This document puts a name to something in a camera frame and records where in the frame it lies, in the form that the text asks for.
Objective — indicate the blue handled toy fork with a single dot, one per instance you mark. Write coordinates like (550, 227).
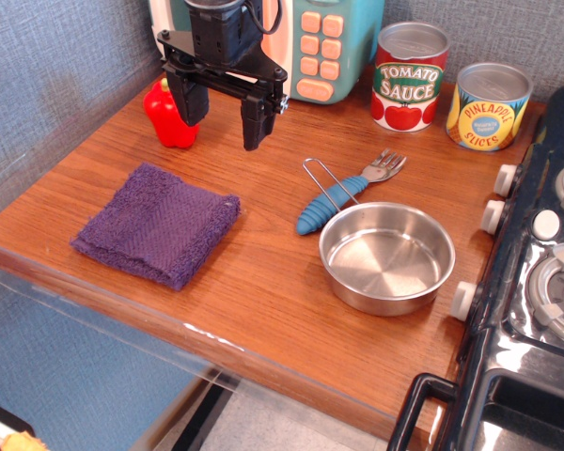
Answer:
(331, 200)

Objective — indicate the purple folded cloth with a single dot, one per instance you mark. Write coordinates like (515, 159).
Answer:
(158, 227)

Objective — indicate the red toy bell pepper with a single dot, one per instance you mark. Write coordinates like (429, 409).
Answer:
(165, 118)

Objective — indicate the white stove knob middle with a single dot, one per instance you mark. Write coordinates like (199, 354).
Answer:
(491, 216)

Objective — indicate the grey burner front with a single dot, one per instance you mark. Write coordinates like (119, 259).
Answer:
(545, 291)

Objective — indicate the pineapple slices can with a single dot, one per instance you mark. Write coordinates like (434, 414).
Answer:
(488, 106)

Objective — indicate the yellow object at corner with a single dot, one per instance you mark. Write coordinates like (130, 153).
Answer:
(22, 441)

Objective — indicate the white stove top knob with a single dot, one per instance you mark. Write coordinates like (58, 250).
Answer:
(546, 225)

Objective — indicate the tomato sauce can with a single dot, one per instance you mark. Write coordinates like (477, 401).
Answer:
(408, 73)

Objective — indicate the teal toy microwave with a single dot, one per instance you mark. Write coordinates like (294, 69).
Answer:
(322, 45)

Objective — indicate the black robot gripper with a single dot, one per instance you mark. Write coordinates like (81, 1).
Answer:
(222, 51)

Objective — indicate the white stove knob front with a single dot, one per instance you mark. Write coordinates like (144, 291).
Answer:
(462, 300)

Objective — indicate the metal pot with wire handle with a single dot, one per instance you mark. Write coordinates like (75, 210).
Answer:
(385, 259)

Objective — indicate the black toy stove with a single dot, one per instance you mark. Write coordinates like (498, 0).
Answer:
(510, 369)

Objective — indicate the white stove knob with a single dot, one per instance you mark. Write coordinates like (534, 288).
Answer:
(462, 300)
(491, 216)
(546, 225)
(504, 179)

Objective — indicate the white stove knob rear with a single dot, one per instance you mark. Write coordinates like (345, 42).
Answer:
(504, 179)

